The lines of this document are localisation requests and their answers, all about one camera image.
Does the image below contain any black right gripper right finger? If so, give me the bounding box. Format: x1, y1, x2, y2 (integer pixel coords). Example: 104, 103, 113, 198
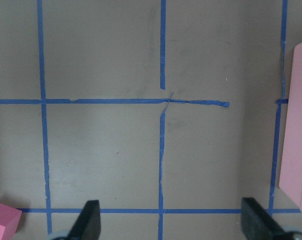
240, 197, 288, 240

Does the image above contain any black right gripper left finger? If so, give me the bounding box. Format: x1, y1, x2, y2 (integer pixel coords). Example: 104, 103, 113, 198
67, 200, 101, 240

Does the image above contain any pink plastic tray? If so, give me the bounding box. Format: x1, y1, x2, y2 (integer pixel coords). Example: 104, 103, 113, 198
279, 43, 302, 212

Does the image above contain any pink foam cube centre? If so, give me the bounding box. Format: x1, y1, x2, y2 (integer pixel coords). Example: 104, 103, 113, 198
0, 203, 22, 240

